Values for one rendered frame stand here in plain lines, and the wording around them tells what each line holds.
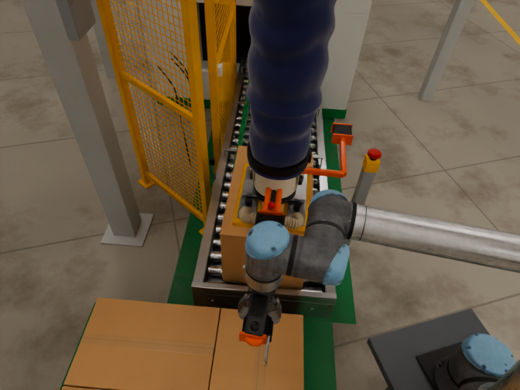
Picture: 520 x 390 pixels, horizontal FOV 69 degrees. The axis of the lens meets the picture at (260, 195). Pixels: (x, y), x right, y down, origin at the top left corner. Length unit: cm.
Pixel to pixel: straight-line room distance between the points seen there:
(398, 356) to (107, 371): 120
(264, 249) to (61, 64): 154
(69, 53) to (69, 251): 146
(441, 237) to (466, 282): 210
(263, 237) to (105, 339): 127
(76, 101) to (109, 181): 56
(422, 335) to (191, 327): 100
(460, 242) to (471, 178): 289
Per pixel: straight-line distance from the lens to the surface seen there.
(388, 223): 90
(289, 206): 149
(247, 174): 160
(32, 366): 265
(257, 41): 107
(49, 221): 322
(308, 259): 79
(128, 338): 191
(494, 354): 153
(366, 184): 210
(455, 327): 187
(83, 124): 225
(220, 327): 187
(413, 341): 176
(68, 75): 210
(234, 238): 165
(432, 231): 93
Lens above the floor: 225
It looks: 47 degrees down
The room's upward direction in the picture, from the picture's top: 4 degrees clockwise
